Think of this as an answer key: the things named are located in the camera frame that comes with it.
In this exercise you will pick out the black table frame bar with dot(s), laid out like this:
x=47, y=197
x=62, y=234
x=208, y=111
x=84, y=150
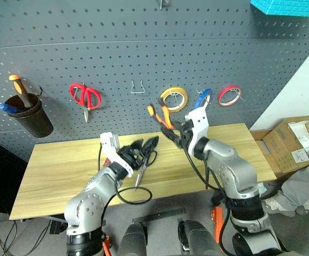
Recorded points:
x=159, y=214

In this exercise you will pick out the person in grey trousers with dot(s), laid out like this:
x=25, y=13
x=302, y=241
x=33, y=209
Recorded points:
x=303, y=184

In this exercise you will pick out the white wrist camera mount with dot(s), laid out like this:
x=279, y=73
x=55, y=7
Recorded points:
x=199, y=122
x=112, y=152

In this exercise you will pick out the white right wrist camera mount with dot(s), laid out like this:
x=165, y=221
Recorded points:
x=199, y=122

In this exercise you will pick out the yellow tape roll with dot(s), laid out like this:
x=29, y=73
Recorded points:
x=182, y=102

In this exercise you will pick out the turquoise foam block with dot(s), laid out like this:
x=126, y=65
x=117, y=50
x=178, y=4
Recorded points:
x=290, y=6

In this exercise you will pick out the metal hook with tool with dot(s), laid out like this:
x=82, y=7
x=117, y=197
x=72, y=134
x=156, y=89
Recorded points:
x=164, y=3

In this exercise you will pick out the blue marker pen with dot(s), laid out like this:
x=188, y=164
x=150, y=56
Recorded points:
x=9, y=108

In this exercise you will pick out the dark rounded shape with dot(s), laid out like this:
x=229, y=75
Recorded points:
x=199, y=237
x=133, y=240

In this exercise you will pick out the dark grey pegboard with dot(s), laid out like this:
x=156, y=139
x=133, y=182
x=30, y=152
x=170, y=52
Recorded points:
x=133, y=48

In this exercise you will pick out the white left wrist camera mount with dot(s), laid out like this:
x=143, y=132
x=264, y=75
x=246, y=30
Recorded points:
x=112, y=152

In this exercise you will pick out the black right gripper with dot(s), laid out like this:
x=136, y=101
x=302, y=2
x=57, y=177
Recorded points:
x=185, y=133

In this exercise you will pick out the red tape roll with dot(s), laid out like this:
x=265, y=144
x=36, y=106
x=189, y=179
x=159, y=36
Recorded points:
x=222, y=94

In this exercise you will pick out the blue tape roll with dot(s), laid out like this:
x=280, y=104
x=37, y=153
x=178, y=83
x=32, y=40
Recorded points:
x=200, y=100

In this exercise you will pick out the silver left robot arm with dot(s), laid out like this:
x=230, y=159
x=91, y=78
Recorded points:
x=90, y=197

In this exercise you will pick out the large brown cardboard box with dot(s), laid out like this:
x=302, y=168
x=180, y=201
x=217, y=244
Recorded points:
x=295, y=144

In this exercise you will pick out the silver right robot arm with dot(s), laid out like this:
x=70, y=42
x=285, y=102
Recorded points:
x=237, y=173

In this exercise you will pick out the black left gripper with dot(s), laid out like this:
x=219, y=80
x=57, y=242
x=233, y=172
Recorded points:
x=130, y=157

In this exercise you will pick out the small red object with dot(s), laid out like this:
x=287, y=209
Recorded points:
x=107, y=162

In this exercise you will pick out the black cup holder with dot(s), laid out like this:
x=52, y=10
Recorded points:
x=34, y=120

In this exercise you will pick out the flat brown cardboard box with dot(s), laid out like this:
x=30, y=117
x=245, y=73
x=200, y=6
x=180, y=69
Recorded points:
x=263, y=149

